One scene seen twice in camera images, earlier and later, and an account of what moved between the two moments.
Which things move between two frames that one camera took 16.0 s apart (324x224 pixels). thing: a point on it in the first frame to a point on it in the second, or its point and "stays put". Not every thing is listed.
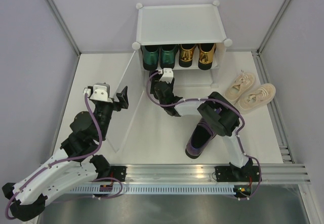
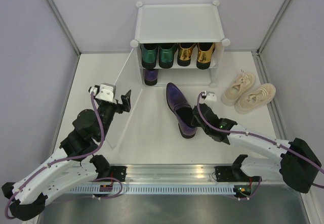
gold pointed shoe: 186,53 stays put
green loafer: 167,55 stays put
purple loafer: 201,136 to 181,107
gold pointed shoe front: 207,51 stays put
